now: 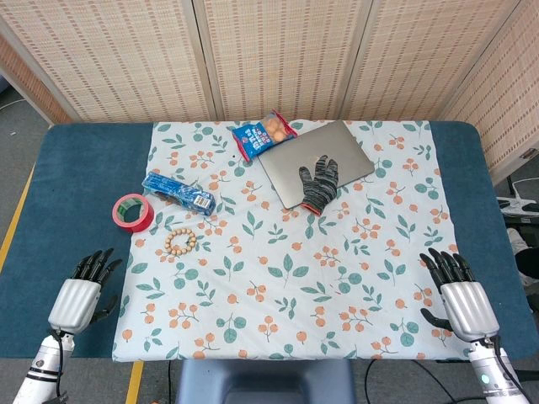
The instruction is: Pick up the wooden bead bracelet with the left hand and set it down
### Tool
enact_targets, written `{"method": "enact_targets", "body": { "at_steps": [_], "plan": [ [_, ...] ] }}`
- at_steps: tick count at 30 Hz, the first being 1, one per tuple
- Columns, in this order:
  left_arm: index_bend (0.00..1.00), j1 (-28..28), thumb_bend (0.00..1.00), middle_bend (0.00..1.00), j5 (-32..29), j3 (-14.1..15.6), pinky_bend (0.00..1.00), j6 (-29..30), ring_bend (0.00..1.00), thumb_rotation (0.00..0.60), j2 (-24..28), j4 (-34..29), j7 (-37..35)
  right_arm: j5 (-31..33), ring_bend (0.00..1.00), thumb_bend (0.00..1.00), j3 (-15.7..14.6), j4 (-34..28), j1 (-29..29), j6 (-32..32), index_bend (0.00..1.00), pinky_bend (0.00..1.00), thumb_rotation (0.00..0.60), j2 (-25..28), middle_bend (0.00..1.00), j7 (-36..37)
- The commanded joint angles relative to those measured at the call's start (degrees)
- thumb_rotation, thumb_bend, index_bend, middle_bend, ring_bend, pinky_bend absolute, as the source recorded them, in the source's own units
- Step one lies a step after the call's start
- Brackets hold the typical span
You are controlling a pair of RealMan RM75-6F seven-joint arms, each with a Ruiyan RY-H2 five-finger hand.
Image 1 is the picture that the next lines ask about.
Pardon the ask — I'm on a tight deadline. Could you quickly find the floral patterned cloth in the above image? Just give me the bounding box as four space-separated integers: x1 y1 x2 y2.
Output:
111 120 485 363

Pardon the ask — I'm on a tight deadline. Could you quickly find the wooden bead bracelet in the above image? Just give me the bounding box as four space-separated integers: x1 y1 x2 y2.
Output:
164 227 198 257

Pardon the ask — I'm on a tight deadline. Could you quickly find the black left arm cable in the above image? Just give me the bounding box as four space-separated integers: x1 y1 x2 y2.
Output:
49 330 69 403

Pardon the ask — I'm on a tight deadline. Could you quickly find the white chair base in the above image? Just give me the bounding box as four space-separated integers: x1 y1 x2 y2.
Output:
495 174 539 218

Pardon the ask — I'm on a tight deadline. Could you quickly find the blue snack bag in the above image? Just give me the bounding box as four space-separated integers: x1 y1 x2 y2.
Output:
231 109 299 163

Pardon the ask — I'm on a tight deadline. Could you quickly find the red tape roll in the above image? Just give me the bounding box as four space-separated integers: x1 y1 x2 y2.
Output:
111 193 156 234

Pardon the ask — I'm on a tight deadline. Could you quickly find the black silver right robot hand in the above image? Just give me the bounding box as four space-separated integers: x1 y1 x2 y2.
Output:
419 247 501 343

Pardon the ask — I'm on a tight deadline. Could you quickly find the silver closed laptop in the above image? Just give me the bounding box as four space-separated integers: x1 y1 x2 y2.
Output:
257 120 376 210

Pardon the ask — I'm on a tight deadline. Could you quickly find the bamboo folding screen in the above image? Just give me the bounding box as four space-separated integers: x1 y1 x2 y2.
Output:
0 0 539 186

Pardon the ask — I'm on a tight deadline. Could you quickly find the dark blue table cover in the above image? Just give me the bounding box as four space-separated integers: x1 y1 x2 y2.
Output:
0 121 539 361

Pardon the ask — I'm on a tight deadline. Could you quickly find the white shoe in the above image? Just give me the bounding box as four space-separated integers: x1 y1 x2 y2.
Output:
506 226 539 288

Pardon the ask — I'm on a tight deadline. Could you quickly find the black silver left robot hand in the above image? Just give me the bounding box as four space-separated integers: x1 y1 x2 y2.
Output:
47 247 124 336

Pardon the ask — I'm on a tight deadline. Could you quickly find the black floor cable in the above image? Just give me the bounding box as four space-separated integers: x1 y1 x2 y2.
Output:
364 359 481 404

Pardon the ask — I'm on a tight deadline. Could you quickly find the grey knit work glove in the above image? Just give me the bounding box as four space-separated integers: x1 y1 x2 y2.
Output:
297 154 340 217

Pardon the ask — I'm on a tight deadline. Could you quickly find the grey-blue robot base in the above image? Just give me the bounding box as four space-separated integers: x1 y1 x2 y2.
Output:
174 359 357 404

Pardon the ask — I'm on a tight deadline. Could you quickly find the long blue carton box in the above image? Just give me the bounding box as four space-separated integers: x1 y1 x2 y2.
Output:
141 171 217 218

